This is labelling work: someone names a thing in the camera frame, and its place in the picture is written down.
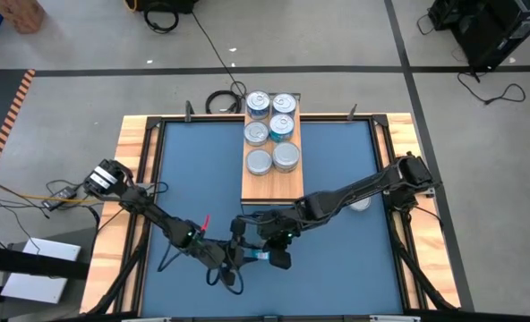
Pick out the black equipment case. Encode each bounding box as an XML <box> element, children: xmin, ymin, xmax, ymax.
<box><xmin>122</xmin><ymin>0</ymin><xmax>200</xmax><ymax>14</ymax></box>

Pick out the white flat panel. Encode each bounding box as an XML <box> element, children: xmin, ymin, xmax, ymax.
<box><xmin>0</xmin><ymin>236</ymin><xmax>82</xmax><ymax>305</ymax></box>

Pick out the blue table mat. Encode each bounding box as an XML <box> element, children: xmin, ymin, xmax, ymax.
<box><xmin>140</xmin><ymin>119</ymin><xmax>405</xmax><ymax>318</ymax></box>

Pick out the coiled black cable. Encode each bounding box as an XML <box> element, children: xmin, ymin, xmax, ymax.
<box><xmin>142</xmin><ymin>7</ymin><xmax>180</xmax><ymax>35</ymax></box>
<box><xmin>204</xmin><ymin>89</ymin><xmax>247</xmax><ymax>115</ymax></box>

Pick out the black-framed wooden shelf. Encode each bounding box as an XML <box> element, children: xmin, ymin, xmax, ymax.
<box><xmin>239</xmin><ymin>92</ymin><xmax>305</xmax><ymax>216</ymax></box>

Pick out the thin black power cable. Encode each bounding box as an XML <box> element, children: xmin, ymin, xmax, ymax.
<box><xmin>456</xmin><ymin>71</ymin><xmax>527</xmax><ymax>106</ymax></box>

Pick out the black computer tower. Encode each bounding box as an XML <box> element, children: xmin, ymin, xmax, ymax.
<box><xmin>427</xmin><ymin>0</ymin><xmax>530</xmax><ymax>73</ymax></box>

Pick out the long black cable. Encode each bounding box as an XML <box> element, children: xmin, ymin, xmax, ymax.
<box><xmin>191</xmin><ymin>11</ymin><xmax>248</xmax><ymax>99</ymax></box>

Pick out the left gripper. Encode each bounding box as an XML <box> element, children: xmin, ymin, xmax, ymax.
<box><xmin>219</xmin><ymin>217</ymin><xmax>261</xmax><ymax>287</ymax></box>

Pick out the black power adapter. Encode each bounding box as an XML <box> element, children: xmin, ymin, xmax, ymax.
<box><xmin>40</xmin><ymin>186</ymin><xmax>78</xmax><ymax>211</ymax></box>

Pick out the black metal beam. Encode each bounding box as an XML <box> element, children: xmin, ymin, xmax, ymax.
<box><xmin>0</xmin><ymin>243</ymin><xmax>91</xmax><ymax>282</ymax></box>

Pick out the thin yellow cable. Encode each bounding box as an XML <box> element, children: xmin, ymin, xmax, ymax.
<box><xmin>0</xmin><ymin>180</ymin><xmax>97</xmax><ymax>203</ymax></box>

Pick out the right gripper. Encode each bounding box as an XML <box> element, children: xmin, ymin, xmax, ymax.
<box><xmin>256</xmin><ymin>213</ymin><xmax>302</xmax><ymax>271</ymax></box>

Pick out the black table frame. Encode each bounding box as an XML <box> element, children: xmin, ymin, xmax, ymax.
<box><xmin>80</xmin><ymin>112</ymin><xmax>462</xmax><ymax>322</ymax></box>

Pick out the brown cardboard box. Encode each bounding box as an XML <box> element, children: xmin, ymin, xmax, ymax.
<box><xmin>0</xmin><ymin>0</ymin><xmax>47</xmax><ymax>36</ymax></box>

